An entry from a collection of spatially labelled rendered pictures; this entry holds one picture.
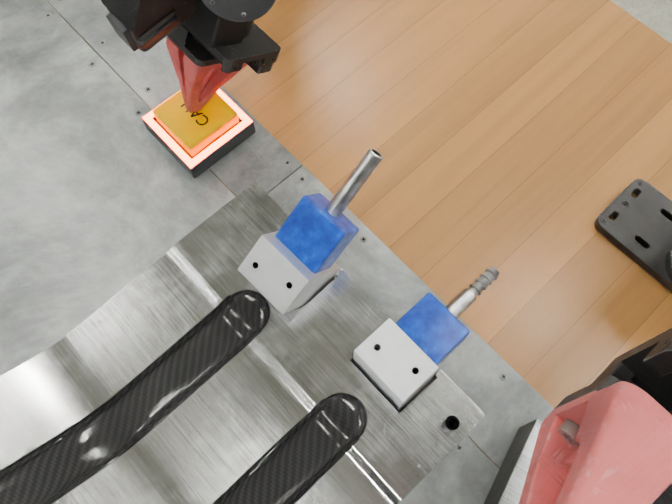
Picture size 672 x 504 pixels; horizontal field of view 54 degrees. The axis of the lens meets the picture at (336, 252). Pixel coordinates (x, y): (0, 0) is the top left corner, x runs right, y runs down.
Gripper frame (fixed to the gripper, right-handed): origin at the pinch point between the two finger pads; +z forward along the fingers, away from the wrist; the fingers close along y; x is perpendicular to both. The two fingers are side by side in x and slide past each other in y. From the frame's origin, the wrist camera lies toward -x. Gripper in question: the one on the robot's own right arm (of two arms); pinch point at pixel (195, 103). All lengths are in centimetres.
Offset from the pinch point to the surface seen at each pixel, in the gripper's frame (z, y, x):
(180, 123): 2.0, 0.2, -1.4
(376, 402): -0.2, 32.5, -9.0
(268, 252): -4.3, 19.7, -10.1
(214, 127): 0.9, 2.7, 0.4
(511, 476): 0.8, 43.0, -3.7
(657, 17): 8, 4, 154
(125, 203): 9.3, 1.5, -7.2
